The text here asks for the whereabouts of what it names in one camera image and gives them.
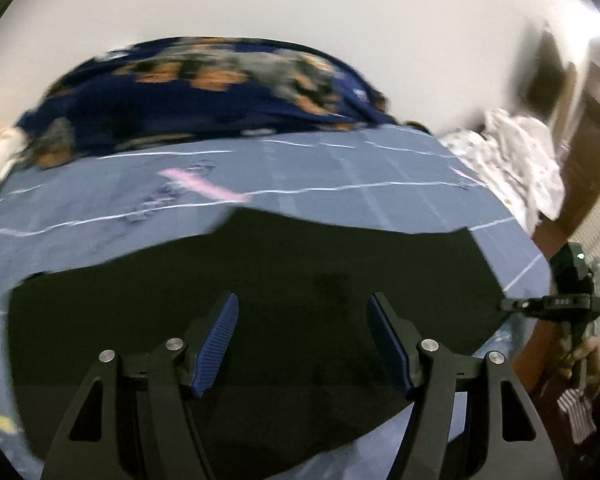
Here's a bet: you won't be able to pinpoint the black pants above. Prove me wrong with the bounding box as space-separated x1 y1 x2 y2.
7 208 504 467

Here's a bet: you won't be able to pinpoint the person right hand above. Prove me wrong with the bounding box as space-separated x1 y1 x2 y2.
557 336 600 400

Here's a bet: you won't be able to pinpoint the white patterned crumpled sheet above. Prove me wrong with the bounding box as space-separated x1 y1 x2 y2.
439 108 566 235

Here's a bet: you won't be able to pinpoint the blue grid bed sheet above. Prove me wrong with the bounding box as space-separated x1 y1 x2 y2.
0 125 550 479

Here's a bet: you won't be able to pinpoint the navy dog print blanket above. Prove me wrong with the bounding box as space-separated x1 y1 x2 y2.
14 36 432 170

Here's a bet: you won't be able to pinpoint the wall mounted television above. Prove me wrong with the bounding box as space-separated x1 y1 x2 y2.
517 24 566 122

